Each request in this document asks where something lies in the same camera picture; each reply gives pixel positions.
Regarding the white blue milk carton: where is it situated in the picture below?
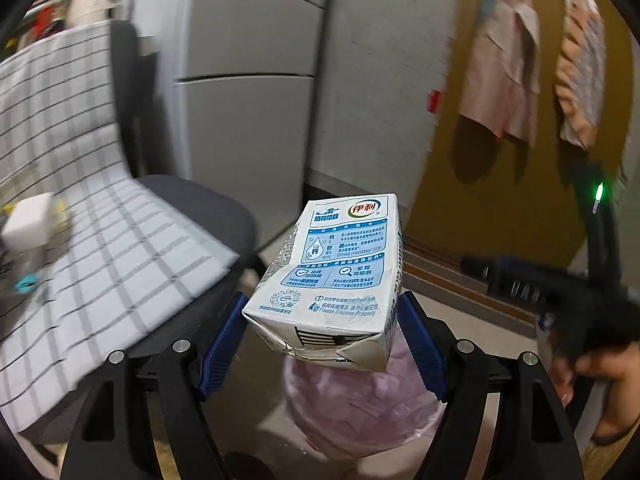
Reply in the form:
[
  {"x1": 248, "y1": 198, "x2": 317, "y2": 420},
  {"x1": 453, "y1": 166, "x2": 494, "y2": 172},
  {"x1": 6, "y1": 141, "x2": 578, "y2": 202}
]
[{"x1": 243, "y1": 194, "x2": 402, "y2": 372}]

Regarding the pink trash bag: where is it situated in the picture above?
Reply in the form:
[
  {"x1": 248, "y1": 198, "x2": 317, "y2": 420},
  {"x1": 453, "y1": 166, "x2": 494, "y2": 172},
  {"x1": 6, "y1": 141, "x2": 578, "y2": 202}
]
[{"x1": 283, "y1": 328, "x2": 446, "y2": 460}]

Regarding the person right hand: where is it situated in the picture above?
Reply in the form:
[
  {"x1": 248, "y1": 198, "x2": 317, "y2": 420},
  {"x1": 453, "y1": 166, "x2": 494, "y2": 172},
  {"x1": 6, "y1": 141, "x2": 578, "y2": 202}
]
[{"x1": 549, "y1": 342, "x2": 639, "y2": 445}]

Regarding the white black grid cloth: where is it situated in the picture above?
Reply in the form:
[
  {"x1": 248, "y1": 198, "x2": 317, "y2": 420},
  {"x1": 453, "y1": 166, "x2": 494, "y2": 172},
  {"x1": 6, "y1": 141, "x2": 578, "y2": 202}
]
[{"x1": 1, "y1": 22, "x2": 238, "y2": 432}]

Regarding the white foam sponge block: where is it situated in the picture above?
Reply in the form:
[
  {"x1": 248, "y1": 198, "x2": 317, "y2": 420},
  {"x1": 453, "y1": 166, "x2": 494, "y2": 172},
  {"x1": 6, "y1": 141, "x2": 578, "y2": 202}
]
[{"x1": 1, "y1": 193, "x2": 55, "y2": 254}]

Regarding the pink apron on door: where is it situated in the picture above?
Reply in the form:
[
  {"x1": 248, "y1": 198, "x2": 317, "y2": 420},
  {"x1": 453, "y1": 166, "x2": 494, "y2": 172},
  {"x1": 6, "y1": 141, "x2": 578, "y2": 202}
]
[{"x1": 459, "y1": 0, "x2": 540, "y2": 146}]

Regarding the dark grey office chair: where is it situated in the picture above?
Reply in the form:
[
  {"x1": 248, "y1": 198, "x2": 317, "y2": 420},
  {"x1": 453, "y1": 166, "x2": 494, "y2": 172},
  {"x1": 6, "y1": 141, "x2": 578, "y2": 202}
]
[{"x1": 19, "y1": 19, "x2": 269, "y2": 449}]

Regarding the patterned cloth on door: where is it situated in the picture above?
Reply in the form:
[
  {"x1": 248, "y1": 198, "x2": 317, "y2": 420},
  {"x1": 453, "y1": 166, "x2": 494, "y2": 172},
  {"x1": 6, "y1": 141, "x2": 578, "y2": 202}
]
[{"x1": 554, "y1": 0, "x2": 606, "y2": 151}]

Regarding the grey refrigerator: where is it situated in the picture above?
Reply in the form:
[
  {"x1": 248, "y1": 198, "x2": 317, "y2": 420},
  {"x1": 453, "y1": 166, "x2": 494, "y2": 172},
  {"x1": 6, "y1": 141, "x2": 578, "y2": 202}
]
[{"x1": 132, "y1": 0, "x2": 456, "y2": 246}]

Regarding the white rice cooker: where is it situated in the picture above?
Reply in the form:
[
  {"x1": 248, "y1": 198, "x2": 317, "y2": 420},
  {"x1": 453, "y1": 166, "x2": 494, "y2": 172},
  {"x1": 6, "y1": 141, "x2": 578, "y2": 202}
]
[{"x1": 65, "y1": 0, "x2": 134, "y2": 28}]

